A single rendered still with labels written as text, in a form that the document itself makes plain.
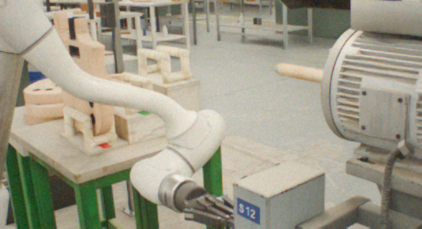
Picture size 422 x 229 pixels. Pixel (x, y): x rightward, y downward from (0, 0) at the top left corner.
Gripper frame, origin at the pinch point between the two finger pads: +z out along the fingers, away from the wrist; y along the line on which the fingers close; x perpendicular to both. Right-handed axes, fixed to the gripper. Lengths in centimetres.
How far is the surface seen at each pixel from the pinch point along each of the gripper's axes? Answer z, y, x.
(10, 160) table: -163, 0, -30
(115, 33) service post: -198, -82, 17
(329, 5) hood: -11, -42, 43
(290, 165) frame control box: 8.7, -5.0, 14.6
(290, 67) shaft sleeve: -10.2, -25.6, 28.7
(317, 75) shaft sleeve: -1.4, -25.3, 28.2
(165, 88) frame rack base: -75, -32, 12
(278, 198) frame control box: 15.6, 5.5, 13.5
